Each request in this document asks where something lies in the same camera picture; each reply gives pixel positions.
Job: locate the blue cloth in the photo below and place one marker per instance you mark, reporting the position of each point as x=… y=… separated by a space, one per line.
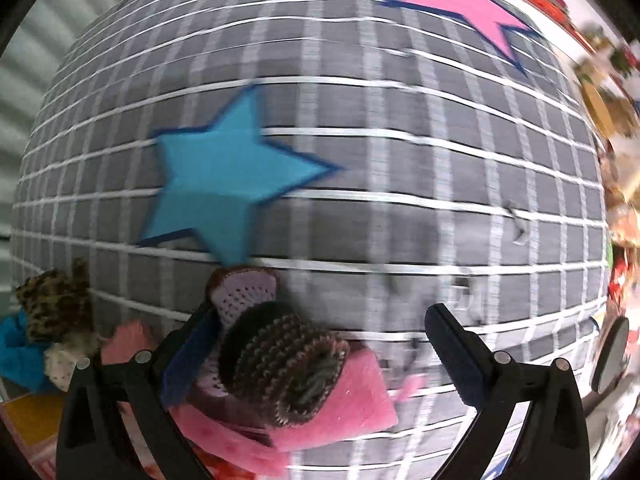
x=20 y=355

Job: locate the leopard print cloth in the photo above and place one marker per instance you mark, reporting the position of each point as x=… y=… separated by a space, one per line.
x=50 y=300

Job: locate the pink cloth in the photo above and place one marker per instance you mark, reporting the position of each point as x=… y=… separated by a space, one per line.
x=350 y=400

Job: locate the grey checked mat with stars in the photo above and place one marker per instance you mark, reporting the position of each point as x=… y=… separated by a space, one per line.
x=400 y=210

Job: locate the brown striped knitted hat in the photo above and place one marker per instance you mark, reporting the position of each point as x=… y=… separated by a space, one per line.
x=280 y=360

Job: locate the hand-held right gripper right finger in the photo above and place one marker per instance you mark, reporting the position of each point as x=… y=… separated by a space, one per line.
x=457 y=360

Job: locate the black round disc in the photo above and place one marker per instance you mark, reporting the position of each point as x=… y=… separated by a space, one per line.
x=610 y=355

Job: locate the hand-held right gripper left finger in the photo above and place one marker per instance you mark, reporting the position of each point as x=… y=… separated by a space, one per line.
x=180 y=360

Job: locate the white dotted cloth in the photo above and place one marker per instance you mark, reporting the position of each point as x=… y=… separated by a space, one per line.
x=65 y=365

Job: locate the grey curtain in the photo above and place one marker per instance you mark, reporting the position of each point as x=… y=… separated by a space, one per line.
x=45 y=60

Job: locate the colourful printed clutter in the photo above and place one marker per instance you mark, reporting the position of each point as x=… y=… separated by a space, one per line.
x=620 y=195

